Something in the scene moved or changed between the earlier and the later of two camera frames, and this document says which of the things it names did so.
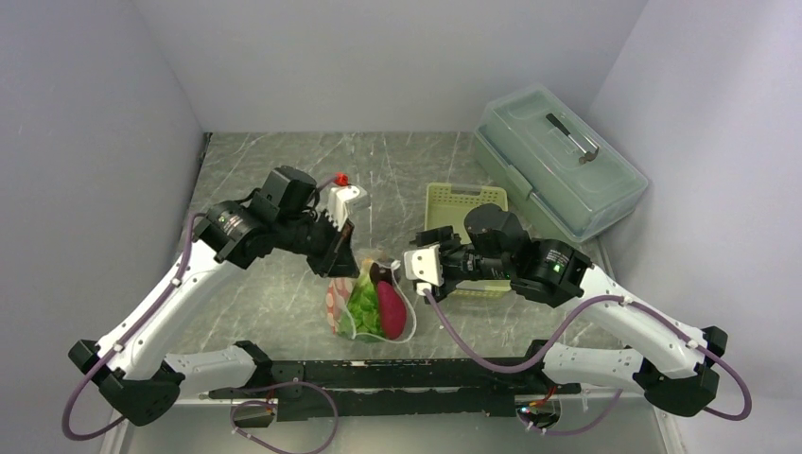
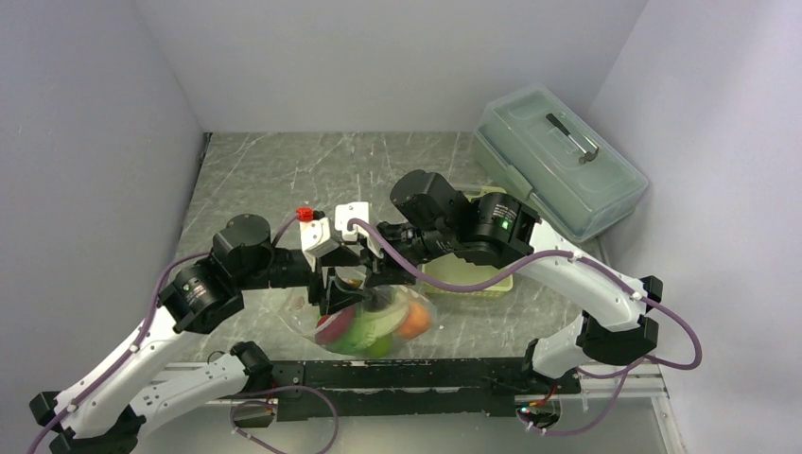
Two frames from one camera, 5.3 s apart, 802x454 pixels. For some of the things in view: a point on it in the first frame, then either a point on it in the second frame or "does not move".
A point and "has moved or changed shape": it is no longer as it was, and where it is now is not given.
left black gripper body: x=317 y=239 to x=286 y=269
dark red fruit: x=392 y=310 to x=330 y=327
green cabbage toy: x=362 y=314 has moved or changed shape
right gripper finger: x=433 y=236 to x=379 y=285
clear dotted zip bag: x=372 y=305 has moved or changed shape
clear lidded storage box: x=549 y=164 does not move
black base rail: x=353 y=387 does not move
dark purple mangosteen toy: x=377 y=273 has moved or changed shape
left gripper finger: x=344 y=262 to x=338 y=299
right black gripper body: x=467 y=264 to x=420 y=244
